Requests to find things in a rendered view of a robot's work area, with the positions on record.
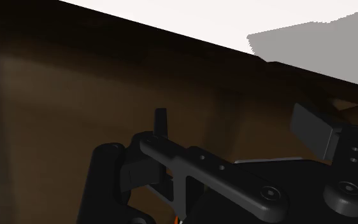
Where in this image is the brown wooden cabinet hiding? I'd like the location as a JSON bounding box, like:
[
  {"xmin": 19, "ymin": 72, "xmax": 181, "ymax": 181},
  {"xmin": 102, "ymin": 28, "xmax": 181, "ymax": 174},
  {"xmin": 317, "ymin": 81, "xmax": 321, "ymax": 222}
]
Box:
[{"xmin": 0, "ymin": 0, "xmax": 358, "ymax": 224}]

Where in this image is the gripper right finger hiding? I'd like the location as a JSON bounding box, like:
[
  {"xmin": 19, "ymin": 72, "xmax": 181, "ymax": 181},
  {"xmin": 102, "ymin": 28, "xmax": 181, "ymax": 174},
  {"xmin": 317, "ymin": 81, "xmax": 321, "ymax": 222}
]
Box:
[{"xmin": 290, "ymin": 102, "xmax": 358, "ymax": 218}]

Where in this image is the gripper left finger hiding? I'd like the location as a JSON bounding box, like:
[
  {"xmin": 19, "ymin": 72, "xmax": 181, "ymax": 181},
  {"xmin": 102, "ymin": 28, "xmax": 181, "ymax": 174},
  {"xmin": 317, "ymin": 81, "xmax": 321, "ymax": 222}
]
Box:
[{"xmin": 75, "ymin": 107, "xmax": 290, "ymax": 224}]

